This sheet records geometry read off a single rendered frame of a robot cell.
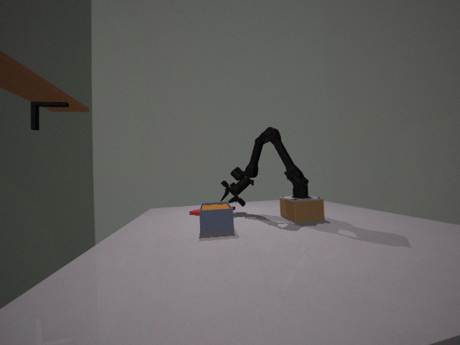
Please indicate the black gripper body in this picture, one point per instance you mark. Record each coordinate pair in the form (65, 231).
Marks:
(237, 189)

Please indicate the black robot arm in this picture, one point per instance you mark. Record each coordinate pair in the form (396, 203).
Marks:
(293, 173)

